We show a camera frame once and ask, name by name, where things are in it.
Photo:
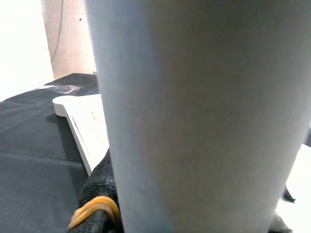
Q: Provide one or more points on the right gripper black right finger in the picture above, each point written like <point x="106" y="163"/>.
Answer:
<point x="289" y="196"/>

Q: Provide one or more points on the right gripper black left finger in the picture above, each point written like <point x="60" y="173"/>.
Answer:
<point x="99" y="179"/>

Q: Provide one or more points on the white plastic table leg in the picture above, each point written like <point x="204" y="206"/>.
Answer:
<point x="194" y="109"/>

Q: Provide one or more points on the white plastic children table top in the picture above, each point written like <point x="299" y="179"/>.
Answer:
<point x="87" y="121"/>

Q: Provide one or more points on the yellow rubber band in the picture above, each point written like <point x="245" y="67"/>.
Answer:
<point x="97" y="206"/>

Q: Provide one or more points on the black tablecloth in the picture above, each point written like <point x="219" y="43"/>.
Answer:
<point x="31" y="150"/>

